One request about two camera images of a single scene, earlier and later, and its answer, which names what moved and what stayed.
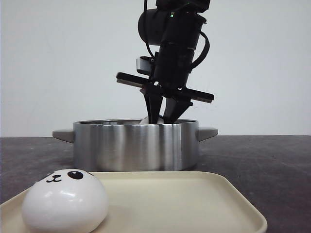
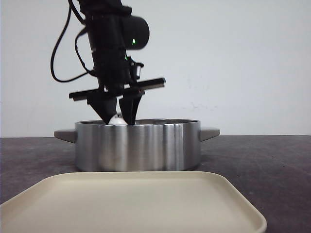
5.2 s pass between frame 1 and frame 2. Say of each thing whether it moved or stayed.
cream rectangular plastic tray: stayed
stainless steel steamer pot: stayed
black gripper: moved
